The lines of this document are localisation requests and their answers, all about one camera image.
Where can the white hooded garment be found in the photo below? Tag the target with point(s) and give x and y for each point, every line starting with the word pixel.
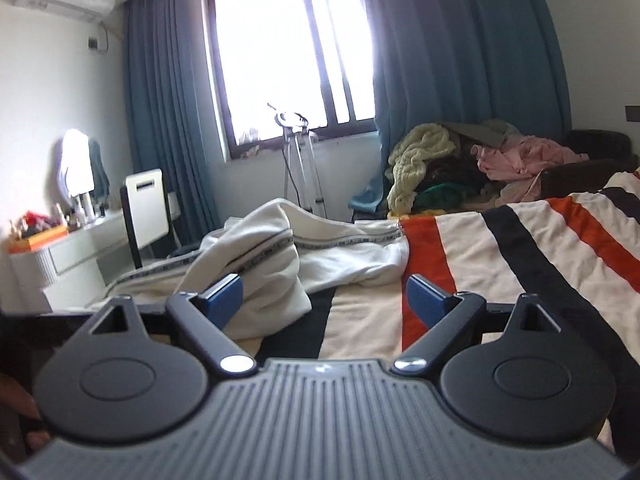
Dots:
pixel 282 254

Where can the white black chair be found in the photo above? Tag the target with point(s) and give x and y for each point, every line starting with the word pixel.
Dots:
pixel 146 211

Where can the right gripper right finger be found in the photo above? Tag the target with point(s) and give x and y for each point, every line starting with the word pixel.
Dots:
pixel 450 320

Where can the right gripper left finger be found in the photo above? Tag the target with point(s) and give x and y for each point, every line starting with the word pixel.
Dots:
pixel 200 320

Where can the cream knitted blanket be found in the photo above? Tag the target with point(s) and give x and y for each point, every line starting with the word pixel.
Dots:
pixel 408 161

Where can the lit vanity mirror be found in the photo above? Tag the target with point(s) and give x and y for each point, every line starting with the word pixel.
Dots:
pixel 75 176

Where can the blue curtain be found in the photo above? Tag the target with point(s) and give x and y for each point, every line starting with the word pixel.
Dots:
pixel 462 61
pixel 162 109

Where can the white dressing table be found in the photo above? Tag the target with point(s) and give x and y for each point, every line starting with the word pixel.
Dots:
pixel 73 271

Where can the dark framed window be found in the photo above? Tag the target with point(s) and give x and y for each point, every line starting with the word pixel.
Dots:
pixel 307 58

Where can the right blue curtain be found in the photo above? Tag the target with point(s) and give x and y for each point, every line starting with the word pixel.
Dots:
pixel 462 61

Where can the orange tray with items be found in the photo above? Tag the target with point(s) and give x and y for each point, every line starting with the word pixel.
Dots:
pixel 32 231

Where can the striped bed blanket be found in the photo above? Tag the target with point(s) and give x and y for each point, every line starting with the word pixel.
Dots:
pixel 580 254

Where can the left blue curtain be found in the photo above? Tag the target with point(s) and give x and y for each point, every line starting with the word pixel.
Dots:
pixel 162 109

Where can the dark wall switch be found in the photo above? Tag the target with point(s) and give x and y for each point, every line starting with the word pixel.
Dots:
pixel 632 113

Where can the green garment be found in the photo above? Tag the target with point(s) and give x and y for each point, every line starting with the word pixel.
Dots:
pixel 445 196

